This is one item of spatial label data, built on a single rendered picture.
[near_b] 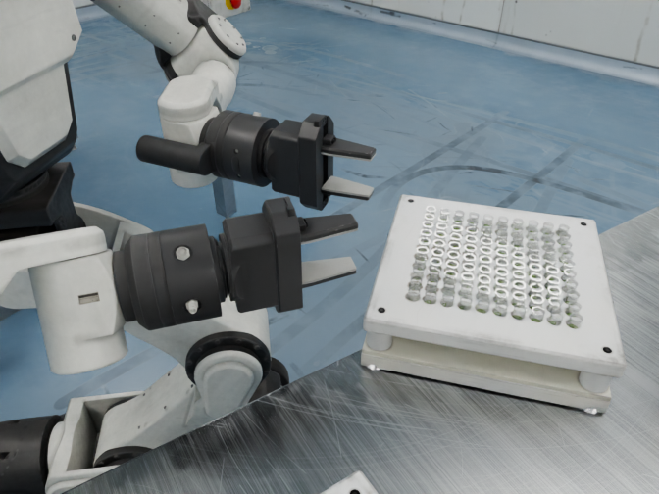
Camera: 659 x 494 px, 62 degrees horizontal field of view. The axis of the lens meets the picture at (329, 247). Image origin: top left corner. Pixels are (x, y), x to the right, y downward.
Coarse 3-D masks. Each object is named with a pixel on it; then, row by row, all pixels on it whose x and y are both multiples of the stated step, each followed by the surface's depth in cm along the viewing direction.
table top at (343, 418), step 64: (640, 256) 74; (640, 320) 65; (320, 384) 57; (384, 384) 57; (448, 384) 57; (640, 384) 57; (192, 448) 51; (256, 448) 51; (320, 448) 51; (384, 448) 51; (448, 448) 51; (512, 448) 51; (576, 448) 51; (640, 448) 51
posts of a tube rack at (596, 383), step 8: (368, 336) 57; (376, 336) 56; (384, 336) 56; (368, 344) 58; (376, 344) 57; (384, 344) 57; (584, 376) 53; (592, 376) 52; (600, 376) 52; (608, 376) 52; (584, 384) 53; (592, 384) 53; (600, 384) 52; (608, 384) 53; (600, 392) 53
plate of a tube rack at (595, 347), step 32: (416, 224) 68; (448, 224) 68; (480, 224) 68; (576, 224) 68; (384, 256) 63; (576, 256) 63; (384, 288) 58; (544, 288) 58; (608, 288) 58; (384, 320) 55; (416, 320) 55; (448, 320) 55; (480, 320) 55; (512, 320) 55; (544, 320) 55; (608, 320) 55; (480, 352) 54; (512, 352) 52; (544, 352) 51; (576, 352) 51; (608, 352) 51
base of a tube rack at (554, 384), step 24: (384, 360) 58; (408, 360) 57; (432, 360) 56; (456, 360) 56; (480, 360) 56; (504, 360) 56; (480, 384) 56; (504, 384) 55; (528, 384) 54; (552, 384) 54; (576, 384) 54; (600, 408) 54
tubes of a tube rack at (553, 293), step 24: (456, 240) 64; (504, 240) 64; (528, 240) 64; (552, 240) 64; (432, 264) 60; (456, 264) 60; (480, 264) 61; (504, 264) 61; (528, 264) 61; (552, 264) 60; (432, 288) 57; (480, 288) 57; (504, 288) 57; (552, 288) 57
